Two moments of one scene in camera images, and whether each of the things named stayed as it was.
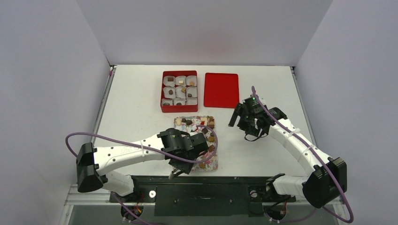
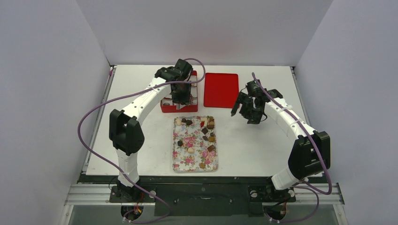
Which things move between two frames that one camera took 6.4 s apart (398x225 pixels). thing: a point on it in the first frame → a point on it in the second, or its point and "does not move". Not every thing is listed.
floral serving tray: (189, 124) does not move
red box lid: (221, 90) does not move
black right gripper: (241, 115) → (246, 107)
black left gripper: (184, 167) → (185, 99)
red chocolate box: (179, 91) does not move
